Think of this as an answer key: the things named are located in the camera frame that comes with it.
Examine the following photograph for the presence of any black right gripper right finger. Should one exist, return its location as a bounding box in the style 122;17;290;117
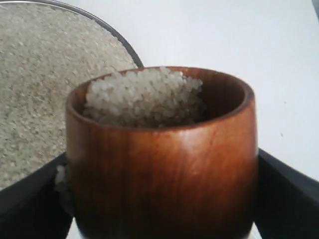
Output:
254;149;319;239

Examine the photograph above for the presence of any brown wooden cup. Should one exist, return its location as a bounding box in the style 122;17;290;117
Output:
65;67;258;239

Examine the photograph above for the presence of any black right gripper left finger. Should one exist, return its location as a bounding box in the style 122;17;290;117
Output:
0;153;72;239

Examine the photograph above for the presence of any round metal rice tray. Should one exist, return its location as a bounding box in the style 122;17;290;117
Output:
0;3;136;189

